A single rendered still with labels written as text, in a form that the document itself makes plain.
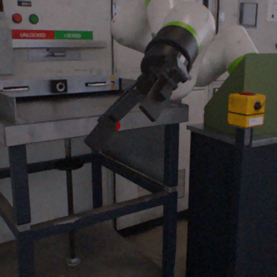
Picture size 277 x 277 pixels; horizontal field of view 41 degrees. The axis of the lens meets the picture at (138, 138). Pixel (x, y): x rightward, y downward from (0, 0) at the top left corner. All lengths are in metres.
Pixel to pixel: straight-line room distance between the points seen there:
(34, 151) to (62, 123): 0.74
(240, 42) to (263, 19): 1.13
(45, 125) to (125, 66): 0.94
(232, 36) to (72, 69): 0.62
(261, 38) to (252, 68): 1.31
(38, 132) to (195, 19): 0.52
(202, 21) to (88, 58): 0.83
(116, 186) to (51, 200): 0.36
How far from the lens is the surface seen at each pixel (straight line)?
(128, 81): 1.55
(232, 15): 2.39
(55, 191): 1.88
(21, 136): 1.04
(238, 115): 1.19
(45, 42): 1.43
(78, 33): 1.53
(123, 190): 2.05
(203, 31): 0.78
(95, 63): 1.56
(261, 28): 2.58
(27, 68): 1.46
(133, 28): 1.26
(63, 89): 1.47
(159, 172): 1.46
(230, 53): 1.46
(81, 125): 1.09
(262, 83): 1.32
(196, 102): 2.22
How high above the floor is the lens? 1.04
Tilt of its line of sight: 14 degrees down
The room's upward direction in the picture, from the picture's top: straight up
